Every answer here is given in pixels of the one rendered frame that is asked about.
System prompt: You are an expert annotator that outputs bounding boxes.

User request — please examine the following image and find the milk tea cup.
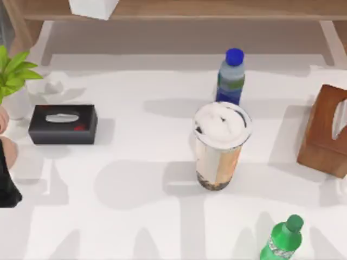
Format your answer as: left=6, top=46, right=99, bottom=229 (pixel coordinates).
left=192, top=101, right=253, bottom=192

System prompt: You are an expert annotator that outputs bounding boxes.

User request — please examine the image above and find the blue capped water bottle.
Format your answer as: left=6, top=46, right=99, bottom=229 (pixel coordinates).
left=215, top=48, right=246, bottom=106

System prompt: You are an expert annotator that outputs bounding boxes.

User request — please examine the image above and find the wooden shelf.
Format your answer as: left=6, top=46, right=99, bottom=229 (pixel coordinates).
left=2, top=0, right=347, bottom=67

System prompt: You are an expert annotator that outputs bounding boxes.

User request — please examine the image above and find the black tissue box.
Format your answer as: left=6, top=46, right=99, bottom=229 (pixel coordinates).
left=28, top=103, right=99, bottom=146

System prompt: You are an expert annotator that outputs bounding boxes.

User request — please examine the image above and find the white box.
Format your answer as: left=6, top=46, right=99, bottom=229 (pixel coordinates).
left=68, top=0, right=119, bottom=21

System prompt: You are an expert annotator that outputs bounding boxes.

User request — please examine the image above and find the brown wooden tissue box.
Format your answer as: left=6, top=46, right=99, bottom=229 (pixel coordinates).
left=297, top=84, right=347, bottom=179

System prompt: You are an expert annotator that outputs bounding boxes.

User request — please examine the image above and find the green bottle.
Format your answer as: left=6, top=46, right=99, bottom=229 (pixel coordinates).
left=259, top=214, right=304, bottom=260

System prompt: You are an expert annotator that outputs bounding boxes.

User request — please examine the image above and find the pink rounded object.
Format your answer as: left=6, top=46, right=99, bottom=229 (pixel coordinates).
left=0, top=106, right=18, bottom=168

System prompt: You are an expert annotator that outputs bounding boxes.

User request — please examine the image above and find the green potted plant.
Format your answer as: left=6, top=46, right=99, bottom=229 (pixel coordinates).
left=0, top=45, right=44, bottom=121

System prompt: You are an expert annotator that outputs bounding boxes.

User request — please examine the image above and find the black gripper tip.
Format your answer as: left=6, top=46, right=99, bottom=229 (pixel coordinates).
left=0, top=139, right=23, bottom=209

